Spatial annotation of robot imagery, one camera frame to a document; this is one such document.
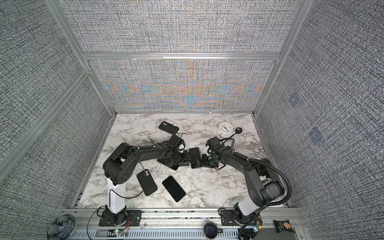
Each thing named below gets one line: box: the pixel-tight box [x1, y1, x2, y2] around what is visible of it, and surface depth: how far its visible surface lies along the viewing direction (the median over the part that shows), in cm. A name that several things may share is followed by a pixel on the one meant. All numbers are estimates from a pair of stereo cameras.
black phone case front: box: [136, 169, 158, 196], surface depth 86 cm
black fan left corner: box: [47, 214, 76, 240], surface depth 70 cm
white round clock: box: [217, 122, 234, 138], surface depth 107 cm
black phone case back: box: [158, 121, 179, 135], surface depth 112 cm
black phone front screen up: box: [162, 175, 186, 202], surface depth 85 cm
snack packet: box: [273, 219, 295, 234], surface depth 71 cm
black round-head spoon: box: [229, 127, 243, 138], surface depth 108 cm
